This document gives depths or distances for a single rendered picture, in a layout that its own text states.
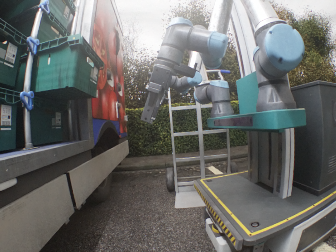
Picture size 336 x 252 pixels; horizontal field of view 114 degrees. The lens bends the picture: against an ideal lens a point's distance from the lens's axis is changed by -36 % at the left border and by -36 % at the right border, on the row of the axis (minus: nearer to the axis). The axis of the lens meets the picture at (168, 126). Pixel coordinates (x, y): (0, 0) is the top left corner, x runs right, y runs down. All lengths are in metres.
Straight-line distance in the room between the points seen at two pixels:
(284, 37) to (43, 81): 0.96
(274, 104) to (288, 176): 0.40
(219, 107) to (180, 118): 2.42
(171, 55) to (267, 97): 0.33
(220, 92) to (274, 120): 0.55
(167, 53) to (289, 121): 0.42
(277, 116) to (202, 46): 0.29
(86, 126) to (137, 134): 2.21
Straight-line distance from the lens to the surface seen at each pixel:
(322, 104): 0.84
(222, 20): 0.67
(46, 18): 1.17
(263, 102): 0.58
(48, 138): 1.05
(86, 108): 1.19
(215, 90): 1.02
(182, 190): 1.77
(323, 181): 0.91
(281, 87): 0.59
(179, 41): 0.51
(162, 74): 0.46
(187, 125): 3.30
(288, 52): 0.47
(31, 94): 0.86
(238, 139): 3.73
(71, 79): 0.82
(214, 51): 0.49
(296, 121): 0.59
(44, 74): 0.92
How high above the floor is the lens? 0.70
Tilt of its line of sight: 1 degrees down
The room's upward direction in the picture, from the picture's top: 5 degrees counter-clockwise
